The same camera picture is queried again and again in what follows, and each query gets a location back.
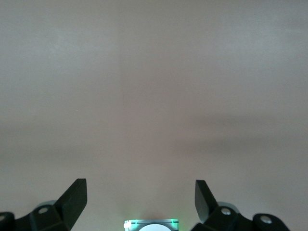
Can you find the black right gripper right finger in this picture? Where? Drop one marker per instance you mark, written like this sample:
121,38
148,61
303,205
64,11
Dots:
207,209

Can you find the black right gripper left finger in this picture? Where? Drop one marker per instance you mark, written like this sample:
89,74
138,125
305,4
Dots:
67,207

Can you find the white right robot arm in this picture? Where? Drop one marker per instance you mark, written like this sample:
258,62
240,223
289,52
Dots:
155,228

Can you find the brown table cover sheet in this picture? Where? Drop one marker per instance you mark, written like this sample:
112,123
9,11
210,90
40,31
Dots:
154,96

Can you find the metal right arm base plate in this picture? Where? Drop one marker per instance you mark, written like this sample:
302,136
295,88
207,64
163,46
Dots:
130,225

